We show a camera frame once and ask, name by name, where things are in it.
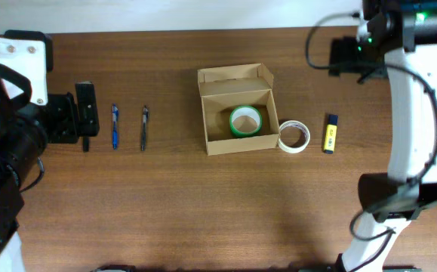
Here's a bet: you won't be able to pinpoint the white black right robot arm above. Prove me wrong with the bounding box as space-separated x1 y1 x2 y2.
330 1 437 271

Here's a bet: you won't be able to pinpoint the green tape roll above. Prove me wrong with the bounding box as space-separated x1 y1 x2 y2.
229 106 263 138

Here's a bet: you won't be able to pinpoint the blue ballpoint pen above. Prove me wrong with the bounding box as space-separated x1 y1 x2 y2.
112 104 119 150

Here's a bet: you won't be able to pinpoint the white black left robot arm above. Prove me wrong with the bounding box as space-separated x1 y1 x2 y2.
0 64 100 260

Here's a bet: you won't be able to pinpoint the black ballpoint pen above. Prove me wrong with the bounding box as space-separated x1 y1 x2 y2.
140 105 149 151

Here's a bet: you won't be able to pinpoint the yellow highlighter marker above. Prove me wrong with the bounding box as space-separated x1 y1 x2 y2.
323 114 338 154

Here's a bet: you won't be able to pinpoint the beige masking tape roll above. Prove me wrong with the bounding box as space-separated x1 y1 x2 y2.
277 120 311 154

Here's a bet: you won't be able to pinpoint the brown cardboard box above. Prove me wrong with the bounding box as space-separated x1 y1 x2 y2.
197 63 279 156

